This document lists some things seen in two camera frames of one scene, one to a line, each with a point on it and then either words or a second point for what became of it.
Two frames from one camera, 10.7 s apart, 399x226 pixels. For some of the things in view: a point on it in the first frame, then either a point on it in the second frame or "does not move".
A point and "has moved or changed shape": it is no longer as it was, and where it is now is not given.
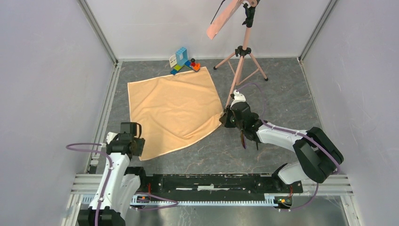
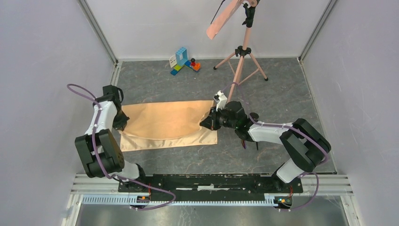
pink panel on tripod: (216, 26) does not move
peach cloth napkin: (175, 110) has moved or changed shape
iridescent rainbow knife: (243, 139) does not move
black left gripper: (140, 142) → (120, 125)
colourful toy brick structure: (181, 59) does not move
